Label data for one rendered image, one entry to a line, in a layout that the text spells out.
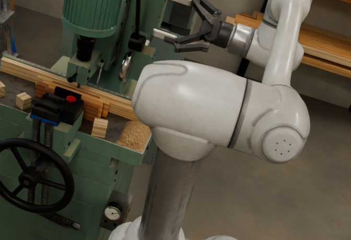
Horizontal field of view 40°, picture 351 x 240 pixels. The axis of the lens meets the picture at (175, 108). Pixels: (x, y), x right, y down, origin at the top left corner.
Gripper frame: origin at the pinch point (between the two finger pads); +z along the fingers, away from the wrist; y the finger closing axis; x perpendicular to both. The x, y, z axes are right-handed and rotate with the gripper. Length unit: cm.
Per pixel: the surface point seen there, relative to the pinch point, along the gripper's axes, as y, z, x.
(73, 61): -13.1, 25.6, -24.4
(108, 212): -51, -1, -48
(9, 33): 25, 86, -102
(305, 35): 133, -74, -173
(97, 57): -6.3, 20.3, -29.3
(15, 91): -26, 43, -37
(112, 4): -0.3, 16.5, -3.7
